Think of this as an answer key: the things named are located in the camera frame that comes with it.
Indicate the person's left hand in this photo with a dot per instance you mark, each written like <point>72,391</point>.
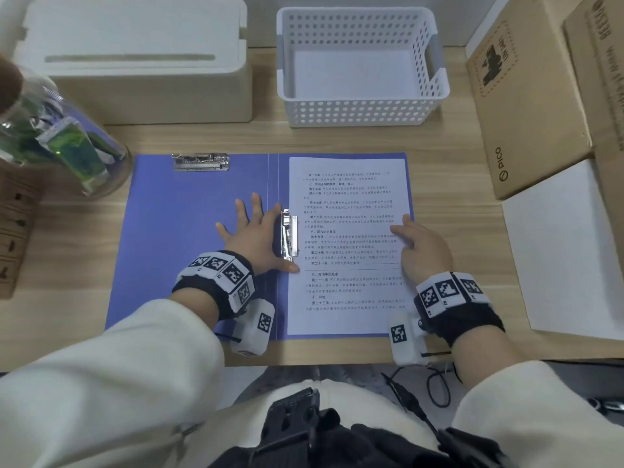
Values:
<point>256,243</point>

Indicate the person's right hand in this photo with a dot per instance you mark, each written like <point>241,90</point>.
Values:
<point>426,253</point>

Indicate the person's left thumb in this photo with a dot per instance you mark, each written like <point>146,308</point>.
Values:
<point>285,265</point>

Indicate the person's left middle finger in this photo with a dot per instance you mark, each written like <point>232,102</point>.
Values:
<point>257,207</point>

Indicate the person's right thumb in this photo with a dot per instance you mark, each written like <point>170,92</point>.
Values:
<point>401,231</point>

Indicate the person's left little finger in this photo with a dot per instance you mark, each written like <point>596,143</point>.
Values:
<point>227,232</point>

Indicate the long metal lever clip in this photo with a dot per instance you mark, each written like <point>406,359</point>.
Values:
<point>289,233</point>

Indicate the printed white paper document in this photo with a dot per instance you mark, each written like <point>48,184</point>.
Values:
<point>346,209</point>

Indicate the person's right forearm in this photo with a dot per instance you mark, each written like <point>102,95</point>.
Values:
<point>526,399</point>

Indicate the person's left forearm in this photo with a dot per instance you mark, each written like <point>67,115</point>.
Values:
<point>107,385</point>

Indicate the blue file folder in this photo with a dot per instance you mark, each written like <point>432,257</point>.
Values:
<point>195,214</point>

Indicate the left wristband with marker tiles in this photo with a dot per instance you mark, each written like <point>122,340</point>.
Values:
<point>219,275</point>

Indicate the wristband with marker tiles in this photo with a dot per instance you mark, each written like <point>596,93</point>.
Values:
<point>219,275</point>
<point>453,297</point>

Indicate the short metal board clip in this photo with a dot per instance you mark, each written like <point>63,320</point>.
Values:
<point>201,162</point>

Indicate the right wristband with marker tiles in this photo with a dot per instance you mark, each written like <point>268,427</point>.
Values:
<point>453,297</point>

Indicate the black chest harness device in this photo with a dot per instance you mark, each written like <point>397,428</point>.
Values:
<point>287,424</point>

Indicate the person's white top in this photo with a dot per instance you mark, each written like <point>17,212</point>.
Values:
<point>234,419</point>

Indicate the blank white board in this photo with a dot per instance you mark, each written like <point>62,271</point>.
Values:
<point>565,248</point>

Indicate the white perforated plastic basket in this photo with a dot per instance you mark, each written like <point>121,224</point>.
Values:
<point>360,68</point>

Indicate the brown cardboard box with logo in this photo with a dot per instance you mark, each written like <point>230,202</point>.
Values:
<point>526,102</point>

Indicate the glass jar with green packets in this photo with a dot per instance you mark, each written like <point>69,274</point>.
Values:
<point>63,136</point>

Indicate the white box with slotted lid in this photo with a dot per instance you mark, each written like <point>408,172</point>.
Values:
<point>131,48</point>

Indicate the brown cardboard holder with holes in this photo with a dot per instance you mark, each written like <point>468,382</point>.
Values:
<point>17,229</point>

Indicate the large brown cardboard box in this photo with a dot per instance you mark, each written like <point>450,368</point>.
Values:
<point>602,68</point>

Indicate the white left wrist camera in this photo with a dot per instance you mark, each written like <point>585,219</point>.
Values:
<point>253,331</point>

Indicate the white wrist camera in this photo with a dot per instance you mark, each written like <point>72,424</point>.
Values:
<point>404,341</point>
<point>253,331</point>

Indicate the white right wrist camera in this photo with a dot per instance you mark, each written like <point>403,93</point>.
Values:
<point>404,341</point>

